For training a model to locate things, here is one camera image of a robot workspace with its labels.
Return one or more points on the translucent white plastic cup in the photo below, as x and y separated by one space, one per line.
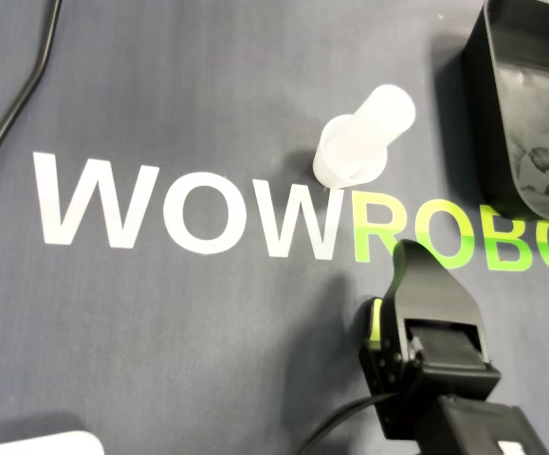
331 161

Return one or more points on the white desk lamp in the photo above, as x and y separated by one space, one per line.
42 445

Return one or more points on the dark grey WOWROBO printed mat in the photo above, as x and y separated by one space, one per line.
160 332

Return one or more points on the white plastic cylinder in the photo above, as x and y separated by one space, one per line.
388 111

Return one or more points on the black 3D-printed tray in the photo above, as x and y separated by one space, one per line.
539 95

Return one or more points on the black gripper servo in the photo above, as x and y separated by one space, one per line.
449 360

